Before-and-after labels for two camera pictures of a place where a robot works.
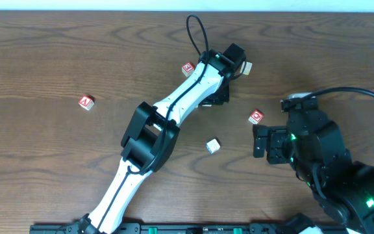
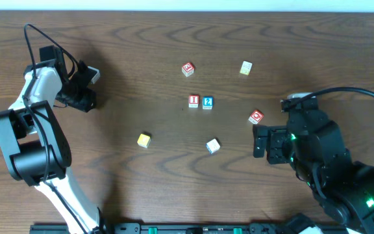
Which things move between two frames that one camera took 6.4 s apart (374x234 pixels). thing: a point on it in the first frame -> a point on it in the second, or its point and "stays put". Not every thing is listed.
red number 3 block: x=187 y=68 stays put
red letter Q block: x=256 y=116 stays put
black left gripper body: x=219 y=97 -> x=85 y=101
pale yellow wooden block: x=247 y=67 stays put
